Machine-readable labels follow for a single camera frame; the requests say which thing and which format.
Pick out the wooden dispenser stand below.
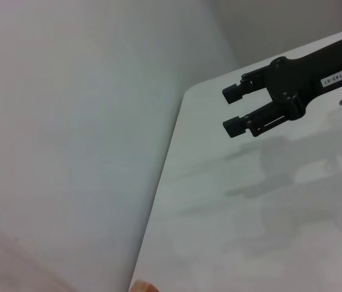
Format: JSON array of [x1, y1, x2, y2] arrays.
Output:
[[129, 279, 160, 292]]

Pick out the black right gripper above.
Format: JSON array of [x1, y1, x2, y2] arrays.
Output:
[[222, 33, 342, 139]]

